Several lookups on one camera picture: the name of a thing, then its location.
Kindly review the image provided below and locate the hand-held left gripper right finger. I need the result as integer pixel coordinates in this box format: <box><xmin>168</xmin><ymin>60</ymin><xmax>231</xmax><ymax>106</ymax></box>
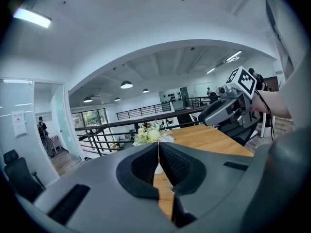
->
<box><xmin>159</xmin><ymin>141</ymin><xmax>207</xmax><ymax>196</ymax></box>

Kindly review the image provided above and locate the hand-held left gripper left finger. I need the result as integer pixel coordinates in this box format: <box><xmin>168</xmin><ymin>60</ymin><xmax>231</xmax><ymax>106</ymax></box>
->
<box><xmin>116</xmin><ymin>142</ymin><xmax>160</xmax><ymax>200</ymax></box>

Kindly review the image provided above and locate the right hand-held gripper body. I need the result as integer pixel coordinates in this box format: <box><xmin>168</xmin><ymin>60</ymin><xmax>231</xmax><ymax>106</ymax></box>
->
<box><xmin>215</xmin><ymin>66</ymin><xmax>260</xmax><ymax>129</ymax></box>

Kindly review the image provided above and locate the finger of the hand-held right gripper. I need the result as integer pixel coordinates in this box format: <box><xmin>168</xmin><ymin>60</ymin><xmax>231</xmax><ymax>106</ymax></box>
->
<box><xmin>197</xmin><ymin>99</ymin><xmax>235</xmax><ymax>127</ymax></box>

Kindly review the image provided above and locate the person's right forearm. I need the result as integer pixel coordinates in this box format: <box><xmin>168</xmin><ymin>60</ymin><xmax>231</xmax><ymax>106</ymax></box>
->
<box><xmin>252</xmin><ymin>89</ymin><xmax>292</xmax><ymax>119</ymax></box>

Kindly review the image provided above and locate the white vase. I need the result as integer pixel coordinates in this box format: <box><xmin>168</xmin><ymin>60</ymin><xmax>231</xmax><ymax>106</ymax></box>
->
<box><xmin>154</xmin><ymin>151</ymin><xmax>166</xmax><ymax>175</ymax></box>

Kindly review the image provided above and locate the long ceiling strip light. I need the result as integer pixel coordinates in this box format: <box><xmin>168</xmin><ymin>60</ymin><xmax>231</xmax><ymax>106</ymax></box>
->
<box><xmin>225</xmin><ymin>50</ymin><xmax>243</xmax><ymax>63</ymax></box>

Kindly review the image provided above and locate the black mesh office chair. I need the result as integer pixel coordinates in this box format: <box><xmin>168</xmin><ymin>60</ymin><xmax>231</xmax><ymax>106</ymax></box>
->
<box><xmin>217</xmin><ymin>117</ymin><xmax>260</xmax><ymax>147</ymax></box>

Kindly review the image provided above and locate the pale flower bouquet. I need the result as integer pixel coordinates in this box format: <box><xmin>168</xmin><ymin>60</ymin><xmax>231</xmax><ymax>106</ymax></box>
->
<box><xmin>133</xmin><ymin>122</ymin><xmax>172</xmax><ymax>147</ymax></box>

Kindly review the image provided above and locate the grey display cabinet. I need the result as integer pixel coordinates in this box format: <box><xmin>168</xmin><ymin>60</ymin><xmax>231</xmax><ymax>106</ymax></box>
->
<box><xmin>158</xmin><ymin>86</ymin><xmax>190</xmax><ymax>112</ymax></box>

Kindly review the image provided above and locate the black metal railing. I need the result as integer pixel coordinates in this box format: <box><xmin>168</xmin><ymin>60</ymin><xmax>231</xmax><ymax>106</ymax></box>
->
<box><xmin>74</xmin><ymin>105</ymin><xmax>210</xmax><ymax>157</ymax></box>

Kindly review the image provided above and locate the person's light grey sleeve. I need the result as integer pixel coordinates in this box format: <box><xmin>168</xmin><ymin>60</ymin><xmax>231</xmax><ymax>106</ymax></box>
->
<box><xmin>276</xmin><ymin>53</ymin><xmax>311</xmax><ymax>132</ymax></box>

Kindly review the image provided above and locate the patterned stool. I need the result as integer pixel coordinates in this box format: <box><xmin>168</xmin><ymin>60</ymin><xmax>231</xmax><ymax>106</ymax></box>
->
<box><xmin>49</xmin><ymin>135</ymin><xmax>60</xmax><ymax>154</ymax></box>

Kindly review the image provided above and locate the paper notice on glass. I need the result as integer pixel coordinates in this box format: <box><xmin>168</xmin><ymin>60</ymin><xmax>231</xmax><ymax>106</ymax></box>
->
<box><xmin>11</xmin><ymin>110</ymin><xmax>29</xmax><ymax>139</ymax></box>

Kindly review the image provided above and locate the rectangular ceiling light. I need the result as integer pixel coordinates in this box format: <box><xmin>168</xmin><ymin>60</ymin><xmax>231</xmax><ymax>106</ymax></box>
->
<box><xmin>13</xmin><ymin>7</ymin><xmax>52</xmax><ymax>29</ymax></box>

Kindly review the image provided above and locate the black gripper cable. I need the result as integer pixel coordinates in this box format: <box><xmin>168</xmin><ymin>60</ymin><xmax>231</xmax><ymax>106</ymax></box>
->
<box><xmin>255</xmin><ymin>88</ymin><xmax>276</xmax><ymax>143</ymax></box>

